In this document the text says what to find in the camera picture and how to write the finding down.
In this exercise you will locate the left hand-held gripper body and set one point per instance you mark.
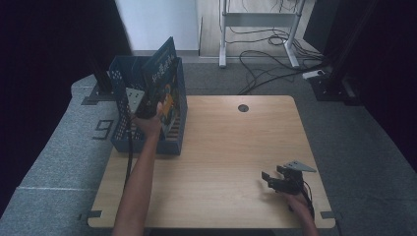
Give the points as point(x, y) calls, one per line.
point(136, 98)

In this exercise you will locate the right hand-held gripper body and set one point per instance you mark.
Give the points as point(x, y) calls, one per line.
point(290, 183)

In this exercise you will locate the blue plastic file rack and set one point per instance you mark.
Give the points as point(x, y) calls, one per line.
point(121, 98)

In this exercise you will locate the blue cartoon picture book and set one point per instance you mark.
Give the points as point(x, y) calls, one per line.
point(162, 75)

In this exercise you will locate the person's right hand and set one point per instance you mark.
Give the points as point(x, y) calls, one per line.
point(296, 201)

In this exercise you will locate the person's left hand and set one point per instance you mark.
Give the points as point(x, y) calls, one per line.
point(149, 124)

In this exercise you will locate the black metal stand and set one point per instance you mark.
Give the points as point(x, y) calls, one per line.
point(101, 82)
point(334, 78)

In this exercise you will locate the white panel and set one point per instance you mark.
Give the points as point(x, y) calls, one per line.
point(147, 23)

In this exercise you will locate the white power strip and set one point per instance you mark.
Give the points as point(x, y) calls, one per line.
point(313, 74)

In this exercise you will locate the dark curtain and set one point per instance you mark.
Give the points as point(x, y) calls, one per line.
point(39, 65)
point(390, 65)

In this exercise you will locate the white metal desk frame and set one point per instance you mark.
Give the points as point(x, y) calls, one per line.
point(259, 19)

